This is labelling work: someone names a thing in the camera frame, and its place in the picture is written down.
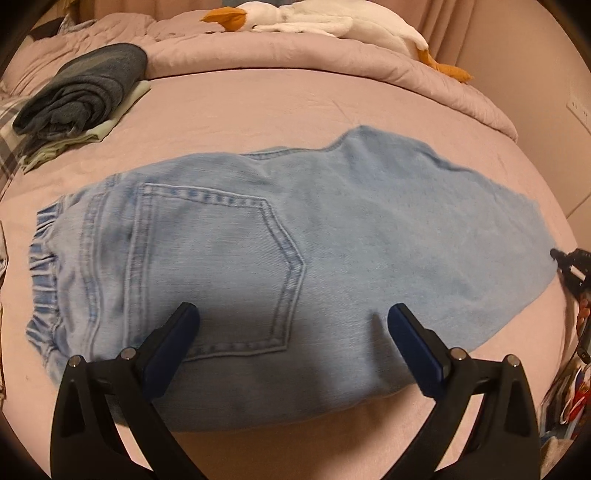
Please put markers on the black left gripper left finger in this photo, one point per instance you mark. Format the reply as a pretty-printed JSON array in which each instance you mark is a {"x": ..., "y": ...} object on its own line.
[{"x": 105, "y": 425}]

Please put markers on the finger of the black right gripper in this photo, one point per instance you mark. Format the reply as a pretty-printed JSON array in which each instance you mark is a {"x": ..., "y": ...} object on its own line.
[{"x": 574, "y": 269}]

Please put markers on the light blue denim pants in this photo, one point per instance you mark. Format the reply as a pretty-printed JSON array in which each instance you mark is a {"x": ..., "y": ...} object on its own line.
[{"x": 293, "y": 258}]

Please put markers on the plaid pillow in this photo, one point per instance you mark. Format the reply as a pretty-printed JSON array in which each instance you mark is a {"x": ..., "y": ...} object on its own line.
[{"x": 9, "y": 141}]

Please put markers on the white goose plush toy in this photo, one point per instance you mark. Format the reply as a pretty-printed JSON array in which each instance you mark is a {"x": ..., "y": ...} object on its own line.
[{"x": 363, "y": 21}]

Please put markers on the pink bed sheet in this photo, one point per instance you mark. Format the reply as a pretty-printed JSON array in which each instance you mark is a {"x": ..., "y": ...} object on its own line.
[{"x": 242, "y": 111}]

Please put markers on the dark folded jeans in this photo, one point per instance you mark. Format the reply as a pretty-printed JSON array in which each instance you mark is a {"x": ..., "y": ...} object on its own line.
[{"x": 83, "y": 93}]

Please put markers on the light green folded garment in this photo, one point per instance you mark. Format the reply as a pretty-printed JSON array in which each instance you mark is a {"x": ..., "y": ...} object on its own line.
[{"x": 50, "y": 150}]

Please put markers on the pink folded duvet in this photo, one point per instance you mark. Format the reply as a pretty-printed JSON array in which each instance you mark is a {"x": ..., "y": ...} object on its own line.
[{"x": 179, "y": 46}]

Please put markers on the white wall socket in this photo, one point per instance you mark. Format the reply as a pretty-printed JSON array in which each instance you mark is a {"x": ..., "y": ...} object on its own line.
[{"x": 579, "y": 110}]

